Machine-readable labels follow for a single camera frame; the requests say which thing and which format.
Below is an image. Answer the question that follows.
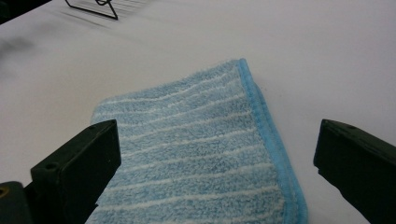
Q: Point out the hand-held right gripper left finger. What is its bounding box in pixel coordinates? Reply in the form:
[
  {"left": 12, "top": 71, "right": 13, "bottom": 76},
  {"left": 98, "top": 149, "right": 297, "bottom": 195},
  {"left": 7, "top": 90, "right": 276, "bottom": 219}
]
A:
[{"left": 30, "top": 119, "right": 122, "bottom": 224}]

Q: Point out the black wire rack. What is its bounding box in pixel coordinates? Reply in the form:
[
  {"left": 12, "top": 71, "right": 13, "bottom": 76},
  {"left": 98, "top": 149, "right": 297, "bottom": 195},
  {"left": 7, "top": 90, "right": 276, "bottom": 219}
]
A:
[{"left": 64, "top": 0, "right": 120, "bottom": 21}]

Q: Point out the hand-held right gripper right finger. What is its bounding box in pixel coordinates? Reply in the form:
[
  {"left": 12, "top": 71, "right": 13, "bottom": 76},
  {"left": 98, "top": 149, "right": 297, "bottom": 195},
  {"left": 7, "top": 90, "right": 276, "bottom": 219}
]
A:
[{"left": 313, "top": 119, "right": 396, "bottom": 224}]

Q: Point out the blue striped towel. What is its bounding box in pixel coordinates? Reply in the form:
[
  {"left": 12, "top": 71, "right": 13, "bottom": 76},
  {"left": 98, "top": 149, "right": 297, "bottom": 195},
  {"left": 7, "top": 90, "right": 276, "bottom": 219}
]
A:
[{"left": 85, "top": 57, "right": 309, "bottom": 224}]

